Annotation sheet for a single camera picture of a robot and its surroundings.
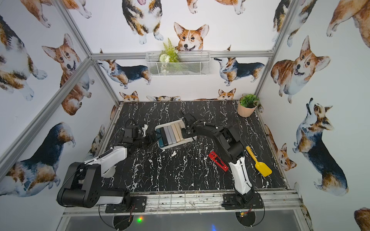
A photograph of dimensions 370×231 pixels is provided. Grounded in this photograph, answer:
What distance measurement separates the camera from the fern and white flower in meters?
0.81

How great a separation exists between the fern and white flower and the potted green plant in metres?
0.53

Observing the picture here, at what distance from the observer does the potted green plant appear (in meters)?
1.03
